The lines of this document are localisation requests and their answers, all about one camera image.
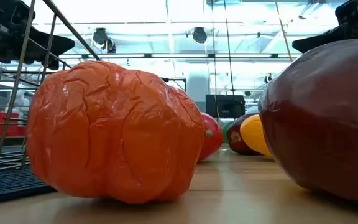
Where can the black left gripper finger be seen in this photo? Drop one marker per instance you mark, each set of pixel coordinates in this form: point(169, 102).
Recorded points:
point(51, 45)
point(42, 63)

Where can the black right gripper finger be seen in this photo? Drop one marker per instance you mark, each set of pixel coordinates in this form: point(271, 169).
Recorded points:
point(322, 39)

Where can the dark red apple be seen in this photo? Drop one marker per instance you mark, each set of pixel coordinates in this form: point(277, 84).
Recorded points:
point(236, 140)
point(322, 124)

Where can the small orange pumpkin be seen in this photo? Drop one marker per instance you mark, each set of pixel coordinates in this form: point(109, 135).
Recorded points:
point(113, 133)

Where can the yellow mango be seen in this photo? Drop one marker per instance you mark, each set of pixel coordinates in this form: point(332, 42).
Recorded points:
point(253, 133)

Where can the large green lime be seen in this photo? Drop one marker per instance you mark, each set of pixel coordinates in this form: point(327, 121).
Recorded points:
point(227, 132)

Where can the red orange pepper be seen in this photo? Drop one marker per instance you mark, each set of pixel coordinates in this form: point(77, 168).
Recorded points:
point(211, 140)

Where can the red storage bin shelf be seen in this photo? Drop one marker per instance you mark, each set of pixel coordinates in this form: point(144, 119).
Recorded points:
point(2, 119)

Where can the black monitor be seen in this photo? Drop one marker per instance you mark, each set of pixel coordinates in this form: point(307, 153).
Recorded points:
point(225, 105)

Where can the round dark blue placemat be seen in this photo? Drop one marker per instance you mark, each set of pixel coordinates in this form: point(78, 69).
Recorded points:
point(8, 186)

